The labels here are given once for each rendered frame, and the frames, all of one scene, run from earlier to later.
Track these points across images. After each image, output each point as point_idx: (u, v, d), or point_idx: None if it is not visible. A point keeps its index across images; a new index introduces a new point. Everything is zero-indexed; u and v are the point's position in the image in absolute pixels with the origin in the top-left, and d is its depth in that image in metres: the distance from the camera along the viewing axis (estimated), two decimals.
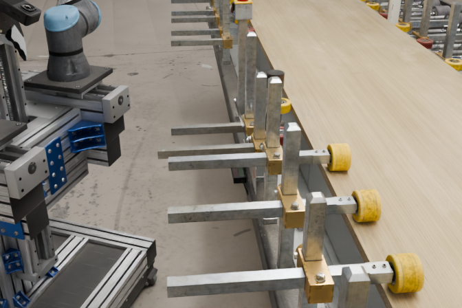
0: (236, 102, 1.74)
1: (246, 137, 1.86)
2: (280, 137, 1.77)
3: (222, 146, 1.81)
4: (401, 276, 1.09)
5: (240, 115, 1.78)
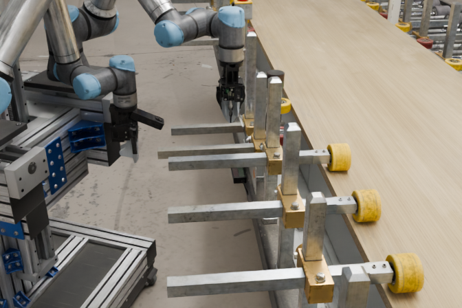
0: None
1: (246, 137, 1.86)
2: (280, 137, 1.77)
3: (222, 146, 1.81)
4: (401, 276, 1.09)
5: (239, 115, 1.78)
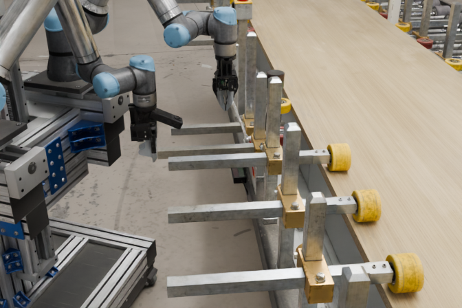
0: None
1: (245, 133, 1.89)
2: (280, 137, 1.77)
3: (222, 146, 1.81)
4: (401, 276, 1.09)
5: (235, 106, 1.93)
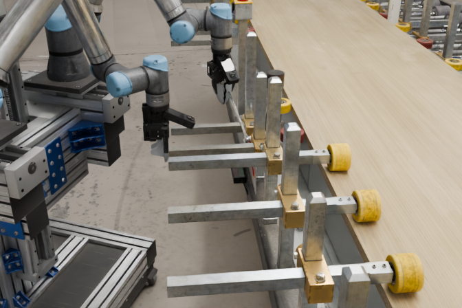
0: (229, 93, 1.96)
1: (245, 133, 1.89)
2: None
3: (233, 145, 1.81)
4: (401, 276, 1.09)
5: (235, 106, 1.93)
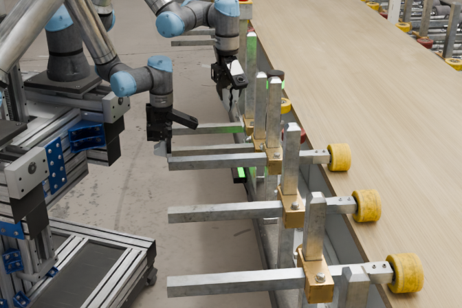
0: (236, 103, 1.74)
1: (246, 137, 1.86)
2: None
3: (236, 145, 1.81)
4: (401, 276, 1.09)
5: (240, 115, 1.78)
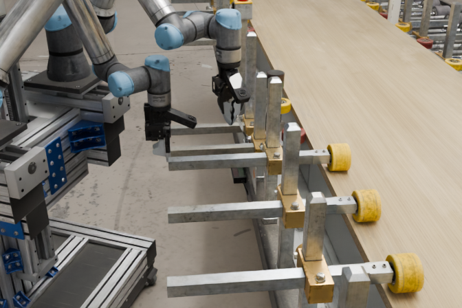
0: (238, 118, 1.71)
1: (247, 139, 1.86)
2: None
3: (234, 145, 1.81)
4: (401, 276, 1.09)
5: (241, 126, 1.76)
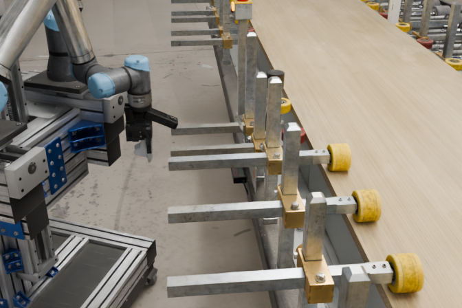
0: (238, 118, 1.71)
1: (247, 139, 1.86)
2: None
3: (234, 145, 1.81)
4: (401, 276, 1.09)
5: (241, 126, 1.76)
